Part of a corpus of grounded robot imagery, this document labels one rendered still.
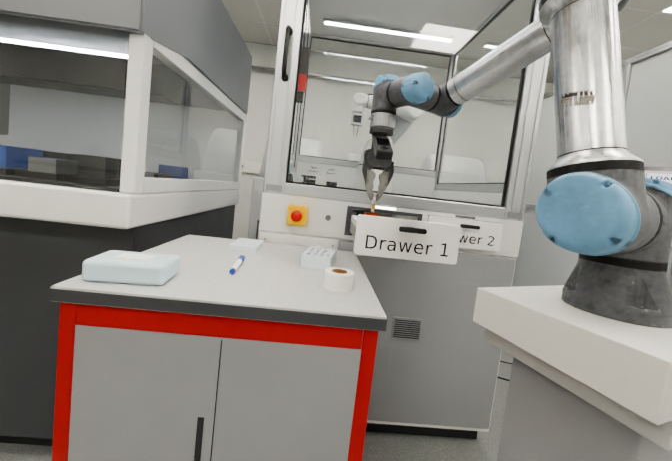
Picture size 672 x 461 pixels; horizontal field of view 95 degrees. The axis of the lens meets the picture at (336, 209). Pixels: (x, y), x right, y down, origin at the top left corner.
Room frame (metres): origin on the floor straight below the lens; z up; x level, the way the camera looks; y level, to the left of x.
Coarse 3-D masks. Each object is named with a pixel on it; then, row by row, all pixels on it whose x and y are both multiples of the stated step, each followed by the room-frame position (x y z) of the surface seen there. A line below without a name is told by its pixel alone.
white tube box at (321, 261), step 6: (312, 246) 0.97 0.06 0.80; (306, 252) 0.89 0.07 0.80; (312, 252) 0.90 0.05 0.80; (318, 252) 0.91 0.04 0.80; (324, 252) 0.92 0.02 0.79; (306, 258) 0.85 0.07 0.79; (312, 258) 0.85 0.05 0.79; (318, 258) 0.85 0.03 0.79; (324, 258) 0.85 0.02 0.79; (330, 258) 0.84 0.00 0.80; (300, 264) 0.85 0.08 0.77; (306, 264) 0.85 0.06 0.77; (312, 264) 0.85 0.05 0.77; (318, 264) 0.85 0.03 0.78; (324, 264) 0.84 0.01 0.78; (330, 264) 0.85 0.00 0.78; (324, 270) 0.84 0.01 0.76
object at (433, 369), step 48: (288, 240) 1.16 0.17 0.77; (336, 240) 1.17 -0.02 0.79; (384, 288) 1.18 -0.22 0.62; (432, 288) 1.19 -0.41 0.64; (384, 336) 1.18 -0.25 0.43; (432, 336) 1.19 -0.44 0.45; (480, 336) 1.20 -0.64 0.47; (384, 384) 1.18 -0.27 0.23; (432, 384) 1.19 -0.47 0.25; (480, 384) 1.20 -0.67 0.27; (384, 432) 1.22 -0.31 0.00; (432, 432) 1.23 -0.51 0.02
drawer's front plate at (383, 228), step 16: (368, 224) 0.83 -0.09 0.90; (384, 224) 0.84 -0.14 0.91; (400, 224) 0.84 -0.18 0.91; (416, 224) 0.84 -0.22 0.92; (432, 224) 0.84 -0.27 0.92; (448, 224) 0.85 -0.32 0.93; (368, 240) 0.84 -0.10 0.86; (400, 240) 0.84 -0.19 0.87; (416, 240) 0.84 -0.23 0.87; (432, 240) 0.84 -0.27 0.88; (448, 240) 0.85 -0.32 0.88; (384, 256) 0.84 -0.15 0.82; (400, 256) 0.84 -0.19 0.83; (416, 256) 0.84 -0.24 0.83; (432, 256) 0.85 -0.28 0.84; (448, 256) 0.85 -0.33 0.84
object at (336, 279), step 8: (328, 272) 0.69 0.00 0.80; (336, 272) 0.73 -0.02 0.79; (344, 272) 0.72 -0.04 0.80; (352, 272) 0.71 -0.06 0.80; (328, 280) 0.69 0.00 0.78; (336, 280) 0.68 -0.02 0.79; (344, 280) 0.68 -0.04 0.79; (352, 280) 0.70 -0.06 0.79; (328, 288) 0.69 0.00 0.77; (336, 288) 0.68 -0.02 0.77; (344, 288) 0.68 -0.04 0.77; (352, 288) 0.71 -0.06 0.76
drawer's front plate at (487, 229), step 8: (432, 216) 1.17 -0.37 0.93; (456, 224) 1.18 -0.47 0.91; (472, 224) 1.18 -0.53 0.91; (480, 224) 1.18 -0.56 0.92; (488, 224) 1.18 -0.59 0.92; (496, 224) 1.18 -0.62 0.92; (464, 232) 1.18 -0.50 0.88; (472, 232) 1.18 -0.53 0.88; (480, 232) 1.18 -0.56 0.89; (488, 232) 1.18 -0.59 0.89; (496, 232) 1.18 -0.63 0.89; (472, 240) 1.18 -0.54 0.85; (480, 240) 1.18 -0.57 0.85; (488, 240) 1.18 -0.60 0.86; (496, 240) 1.18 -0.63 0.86; (472, 248) 1.18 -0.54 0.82; (480, 248) 1.18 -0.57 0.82; (488, 248) 1.18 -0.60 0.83; (496, 248) 1.18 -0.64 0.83
